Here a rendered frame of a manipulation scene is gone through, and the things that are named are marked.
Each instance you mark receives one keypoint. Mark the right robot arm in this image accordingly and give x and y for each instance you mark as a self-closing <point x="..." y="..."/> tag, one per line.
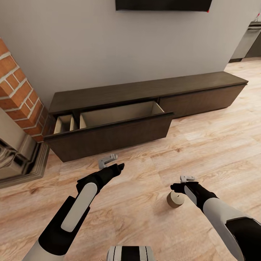
<point x="240" y="232"/>

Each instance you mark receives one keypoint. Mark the cabinet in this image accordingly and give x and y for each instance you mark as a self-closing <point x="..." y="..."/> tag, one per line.
<point x="100" y="119"/>

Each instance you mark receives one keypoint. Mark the dishwasher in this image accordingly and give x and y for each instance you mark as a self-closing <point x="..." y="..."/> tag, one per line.
<point x="246" y="43"/>

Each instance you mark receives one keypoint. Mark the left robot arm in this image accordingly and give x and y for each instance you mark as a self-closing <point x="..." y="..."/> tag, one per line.
<point x="56" y="239"/>

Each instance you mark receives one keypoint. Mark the pillar candle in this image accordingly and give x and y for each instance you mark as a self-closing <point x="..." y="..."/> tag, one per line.
<point x="175" y="199"/>

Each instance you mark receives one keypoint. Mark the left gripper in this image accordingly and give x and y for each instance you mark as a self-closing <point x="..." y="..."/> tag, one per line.
<point x="112" y="171"/>

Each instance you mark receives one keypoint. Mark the wood fireplace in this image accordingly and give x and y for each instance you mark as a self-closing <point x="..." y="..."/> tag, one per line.
<point x="22" y="158"/>

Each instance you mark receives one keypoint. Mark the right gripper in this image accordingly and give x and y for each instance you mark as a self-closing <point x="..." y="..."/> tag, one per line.
<point x="178" y="187"/>

